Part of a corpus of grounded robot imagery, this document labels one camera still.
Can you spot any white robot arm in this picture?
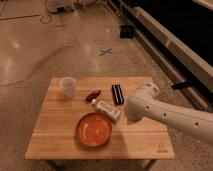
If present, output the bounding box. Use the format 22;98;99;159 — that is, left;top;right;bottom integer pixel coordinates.
125;82;213;145

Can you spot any orange ceramic bowl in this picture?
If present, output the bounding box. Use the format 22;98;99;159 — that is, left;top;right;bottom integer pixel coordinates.
76;113;112;148

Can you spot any black white-striped eraser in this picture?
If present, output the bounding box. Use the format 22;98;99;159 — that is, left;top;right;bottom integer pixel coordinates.
111;84;124;105

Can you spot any small red bottle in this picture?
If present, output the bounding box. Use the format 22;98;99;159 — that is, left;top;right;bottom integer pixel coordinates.
86;90;101;102

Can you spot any translucent plastic cup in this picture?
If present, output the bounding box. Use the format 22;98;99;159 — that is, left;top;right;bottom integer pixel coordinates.
59;77;76;98

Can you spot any black box on floor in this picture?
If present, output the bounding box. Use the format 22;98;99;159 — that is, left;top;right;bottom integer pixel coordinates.
120;25;134;38

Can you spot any wooden folding table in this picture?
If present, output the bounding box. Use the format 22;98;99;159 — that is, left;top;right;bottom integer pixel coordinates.
25;77;175;161

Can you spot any white device on floor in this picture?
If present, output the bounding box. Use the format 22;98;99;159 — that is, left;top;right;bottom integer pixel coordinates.
45;0;74;13

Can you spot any cable on floor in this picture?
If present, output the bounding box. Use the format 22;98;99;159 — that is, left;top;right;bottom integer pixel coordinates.
39;0;54;25

